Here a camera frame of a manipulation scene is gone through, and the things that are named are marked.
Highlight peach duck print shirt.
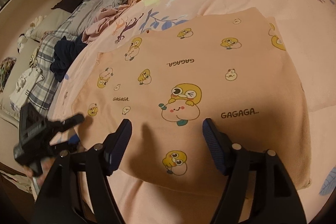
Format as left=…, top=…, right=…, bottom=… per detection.
left=72, top=8, right=311, bottom=193

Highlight left hand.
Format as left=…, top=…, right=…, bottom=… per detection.
left=24, top=157, right=53, bottom=187

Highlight plaid pillow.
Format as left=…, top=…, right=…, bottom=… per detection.
left=27, top=0, right=95, bottom=115

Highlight navy blue garment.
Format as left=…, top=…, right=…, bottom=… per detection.
left=50, top=34, right=87, bottom=83

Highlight plush toys on headboard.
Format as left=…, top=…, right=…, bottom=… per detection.
left=17, top=15, right=46, bottom=53

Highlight pink crumpled garment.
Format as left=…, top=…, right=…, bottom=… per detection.
left=82, top=5, right=129, bottom=44

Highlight dark brown cushion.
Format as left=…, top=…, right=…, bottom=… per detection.
left=52, top=0, right=84, bottom=13

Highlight pink printed duvet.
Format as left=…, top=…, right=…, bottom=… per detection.
left=54, top=0, right=335, bottom=223

